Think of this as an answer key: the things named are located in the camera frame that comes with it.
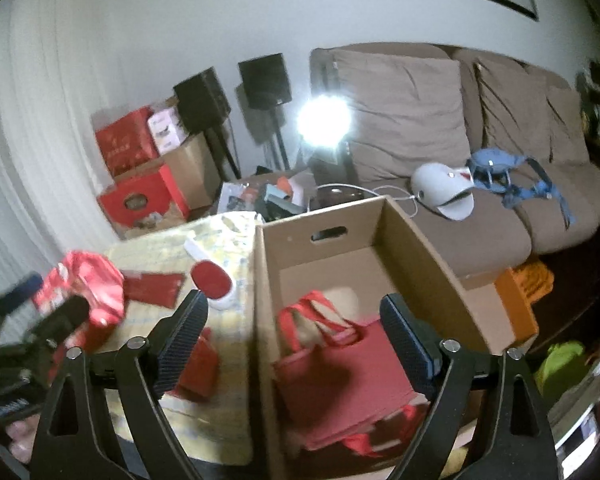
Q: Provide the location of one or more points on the green plastic container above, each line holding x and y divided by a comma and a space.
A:
565, 365

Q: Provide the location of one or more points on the yellow checked tablecloth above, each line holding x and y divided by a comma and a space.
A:
220, 240

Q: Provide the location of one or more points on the silver patterned gift bag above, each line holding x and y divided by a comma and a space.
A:
585, 430

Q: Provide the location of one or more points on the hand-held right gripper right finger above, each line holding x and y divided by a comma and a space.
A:
405, 340

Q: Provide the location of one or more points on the white red lint brush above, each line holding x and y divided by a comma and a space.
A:
210, 277

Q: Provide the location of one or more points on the bright lamp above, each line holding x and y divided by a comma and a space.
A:
325, 121

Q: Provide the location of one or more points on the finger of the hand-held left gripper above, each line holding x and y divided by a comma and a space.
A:
17, 295
60, 320

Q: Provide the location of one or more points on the red envelope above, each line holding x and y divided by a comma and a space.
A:
152, 287

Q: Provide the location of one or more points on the white curtain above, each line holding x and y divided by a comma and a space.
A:
30, 160

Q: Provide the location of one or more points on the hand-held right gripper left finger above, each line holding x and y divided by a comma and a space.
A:
182, 335

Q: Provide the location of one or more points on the orange plastic crate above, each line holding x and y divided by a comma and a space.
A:
522, 300

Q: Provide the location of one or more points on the small brown sofa cushion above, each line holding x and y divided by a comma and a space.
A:
567, 125

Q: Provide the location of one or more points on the person's left hand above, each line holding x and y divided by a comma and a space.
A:
21, 440

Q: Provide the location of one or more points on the large cardboard box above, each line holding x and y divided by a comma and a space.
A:
320, 260

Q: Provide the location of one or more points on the brown cardboard carton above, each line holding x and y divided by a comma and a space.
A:
197, 175

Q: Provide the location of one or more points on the brown sofa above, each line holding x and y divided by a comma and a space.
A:
490, 240

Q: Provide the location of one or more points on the medium brown sofa cushion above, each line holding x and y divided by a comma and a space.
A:
515, 110

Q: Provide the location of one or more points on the black speaker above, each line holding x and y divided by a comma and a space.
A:
265, 80
202, 100

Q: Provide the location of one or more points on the large brown sofa cushion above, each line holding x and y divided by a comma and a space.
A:
405, 115

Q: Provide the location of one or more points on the red carton gold print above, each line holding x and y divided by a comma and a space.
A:
125, 142

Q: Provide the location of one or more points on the white domed device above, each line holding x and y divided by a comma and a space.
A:
437, 187

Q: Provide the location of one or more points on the cluttered side table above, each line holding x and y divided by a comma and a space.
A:
265, 195

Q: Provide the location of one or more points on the red cookie box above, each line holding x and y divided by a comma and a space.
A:
140, 205

